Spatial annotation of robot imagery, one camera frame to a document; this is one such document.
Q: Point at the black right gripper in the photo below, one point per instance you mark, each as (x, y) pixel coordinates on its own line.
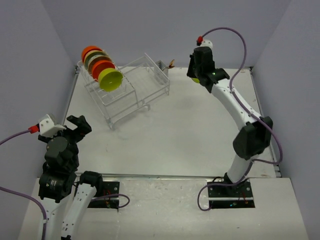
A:
(190, 72)

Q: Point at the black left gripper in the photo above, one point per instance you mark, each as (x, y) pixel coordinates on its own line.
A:
(81, 121)

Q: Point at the lime green bowl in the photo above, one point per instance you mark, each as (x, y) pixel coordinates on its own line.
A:
(195, 80)
(110, 79)

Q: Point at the orange bowl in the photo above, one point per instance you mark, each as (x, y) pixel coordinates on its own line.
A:
(100, 66)
(88, 49)

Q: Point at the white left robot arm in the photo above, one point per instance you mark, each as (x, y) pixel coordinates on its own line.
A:
(59, 175)

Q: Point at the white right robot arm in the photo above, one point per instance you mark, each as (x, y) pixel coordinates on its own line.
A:
(254, 130)

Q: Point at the brown wooden spoon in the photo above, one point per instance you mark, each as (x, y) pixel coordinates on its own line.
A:
(171, 64)

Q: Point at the grey cutlery holder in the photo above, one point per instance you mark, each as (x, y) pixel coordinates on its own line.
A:
(162, 66)

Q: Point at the patterned beige bowl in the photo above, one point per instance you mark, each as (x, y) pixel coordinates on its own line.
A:
(94, 59)

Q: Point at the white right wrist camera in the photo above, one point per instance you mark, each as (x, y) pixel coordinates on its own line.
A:
(206, 43)

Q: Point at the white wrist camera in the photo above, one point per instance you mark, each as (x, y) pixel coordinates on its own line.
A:
(49, 127)
(206, 43)

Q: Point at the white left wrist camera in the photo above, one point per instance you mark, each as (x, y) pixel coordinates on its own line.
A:
(49, 127)

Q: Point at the white wire dish rack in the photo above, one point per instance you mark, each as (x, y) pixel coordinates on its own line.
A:
(142, 83)

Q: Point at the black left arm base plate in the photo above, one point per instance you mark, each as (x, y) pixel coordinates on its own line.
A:
(108, 188)

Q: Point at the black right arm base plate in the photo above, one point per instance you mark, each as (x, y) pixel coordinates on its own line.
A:
(237, 197)

